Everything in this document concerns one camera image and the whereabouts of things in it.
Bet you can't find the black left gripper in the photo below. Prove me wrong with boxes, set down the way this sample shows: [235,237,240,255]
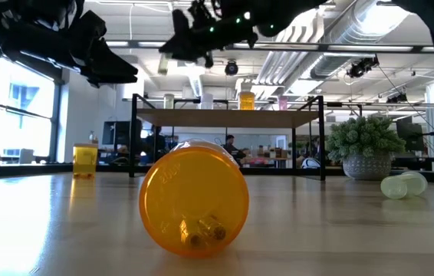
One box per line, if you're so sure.
[0,0,139,87]

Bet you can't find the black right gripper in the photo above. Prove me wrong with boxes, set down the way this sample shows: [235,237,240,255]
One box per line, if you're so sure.
[159,7,258,62]

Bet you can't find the clear medicine bottle white cap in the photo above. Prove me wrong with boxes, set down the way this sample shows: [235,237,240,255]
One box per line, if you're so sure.
[200,92,214,110]

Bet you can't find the black round spotlight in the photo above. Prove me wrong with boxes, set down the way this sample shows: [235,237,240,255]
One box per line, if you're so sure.
[224,60,240,77]

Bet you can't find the black computer monitor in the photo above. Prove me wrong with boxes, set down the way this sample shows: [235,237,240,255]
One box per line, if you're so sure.
[395,116,426,153]
[100,120,143,164]

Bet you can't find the person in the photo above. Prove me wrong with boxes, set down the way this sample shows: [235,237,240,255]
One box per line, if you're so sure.
[222,133,247,166]
[146,124,168,162]

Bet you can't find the white ceiling pipes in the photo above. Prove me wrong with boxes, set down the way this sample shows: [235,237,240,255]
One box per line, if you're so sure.
[257,22,320,86]

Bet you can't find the white black round object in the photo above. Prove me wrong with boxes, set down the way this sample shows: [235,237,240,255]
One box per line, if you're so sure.
[301,156,322,170]

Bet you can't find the black spotlight cluster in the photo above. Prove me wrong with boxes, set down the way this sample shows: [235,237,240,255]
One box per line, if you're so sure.
[346,55,380,80]

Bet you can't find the long linear ceiling light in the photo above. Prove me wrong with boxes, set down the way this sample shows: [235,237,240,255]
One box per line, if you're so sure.
[104,38,434,54]

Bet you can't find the green succulent grey pot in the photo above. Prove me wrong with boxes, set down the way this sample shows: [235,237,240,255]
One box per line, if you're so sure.
[324,114,408,182]

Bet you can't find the wooden shelf black metal frame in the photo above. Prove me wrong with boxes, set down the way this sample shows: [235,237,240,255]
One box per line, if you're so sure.
[128,93,327,182]

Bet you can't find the black-framed window wall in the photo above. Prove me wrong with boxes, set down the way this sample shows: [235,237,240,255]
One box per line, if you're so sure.
[0,53,63,166]

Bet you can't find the silver round air duct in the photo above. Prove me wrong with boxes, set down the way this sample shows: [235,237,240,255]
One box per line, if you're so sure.
[284,0,412,97]

